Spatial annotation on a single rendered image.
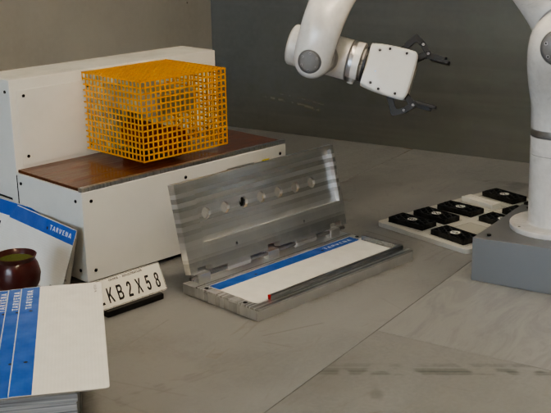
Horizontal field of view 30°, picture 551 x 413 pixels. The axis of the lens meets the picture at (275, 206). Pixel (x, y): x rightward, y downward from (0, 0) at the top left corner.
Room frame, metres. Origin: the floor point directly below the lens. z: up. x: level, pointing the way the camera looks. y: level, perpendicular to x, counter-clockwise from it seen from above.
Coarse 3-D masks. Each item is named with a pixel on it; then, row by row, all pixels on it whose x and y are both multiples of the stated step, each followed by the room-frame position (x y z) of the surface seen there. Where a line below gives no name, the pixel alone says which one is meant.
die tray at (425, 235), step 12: (468, 204) 2.35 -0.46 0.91; (504, 204) 2.34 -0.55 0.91; (516, 204) 2.34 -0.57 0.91; (396, 228) 2.18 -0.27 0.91; (408, 228) 2.17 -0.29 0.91; (432, 228) 2.17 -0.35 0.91; (468, 228) 2.17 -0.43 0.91; (480, 228) 2.16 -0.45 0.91; (432, 240) 2.09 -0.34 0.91; (444, 240) 2.08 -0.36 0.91; (468, 252) 2.02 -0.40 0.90
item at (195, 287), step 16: (320, 240) 2.07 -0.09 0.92; (336, 240) 2.07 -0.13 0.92; (256, 256) 1.93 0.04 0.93; (272, 256) 1.96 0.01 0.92; (288, 256) 1.96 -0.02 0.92; (384, 256) 1.95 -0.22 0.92; (400, 256) 1.96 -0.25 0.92; (208, 272) 1.84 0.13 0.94; (224, 272) 1.88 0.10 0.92; (240, 272) 1.88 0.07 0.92; (352, 272) 1.86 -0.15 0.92; (368, 272) 1.89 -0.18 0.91; (192, 288) 1.81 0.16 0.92; (208, 288) 1.79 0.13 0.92; (304, 288) 1.78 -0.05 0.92; (320, 288) 1.80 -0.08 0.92; (336, 288) 1.83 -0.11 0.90; (224, 304) 1.75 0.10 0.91; (240, 304) 1.71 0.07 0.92; (256, 304) 1.71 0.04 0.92; (272, 304) 1.71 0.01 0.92; (288, 304) 1.74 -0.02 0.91; (256, 320) 1.69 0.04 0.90
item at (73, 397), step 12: (0, 300) 1.54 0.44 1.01; (0, 312) 1.49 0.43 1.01; (0, 324) 1.44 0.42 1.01; (0, 336) 1.40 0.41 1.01; (48, 396) 1.20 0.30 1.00; (60, 396) 1.21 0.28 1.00; (72, 396) 1.21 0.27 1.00; (0, 408) 1.19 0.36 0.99; (12, 408) 1.20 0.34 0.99; (24, 408) 1.20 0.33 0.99; (36, 408) 1.20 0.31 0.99; (48, 408) 1.20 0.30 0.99; (60, 408) 1.21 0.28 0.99; (72, 408) 1.21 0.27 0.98
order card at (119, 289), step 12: (156, 264) 1.83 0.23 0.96; (120, 276) 1.77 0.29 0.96; (132, 276) 1.79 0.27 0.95; (144, 276) 1.80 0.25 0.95; (156, 276) 1.82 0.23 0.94; (108, 288) 1.74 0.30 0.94; (120, 288) 1.76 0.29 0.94; (132, 288) 1.77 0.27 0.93; (144, 288) 1.79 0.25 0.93; (156, 288) 1.80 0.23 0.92; (108, 300) 1.73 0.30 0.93; (120, 300) 1.75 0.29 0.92; (132, 300) 1.76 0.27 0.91
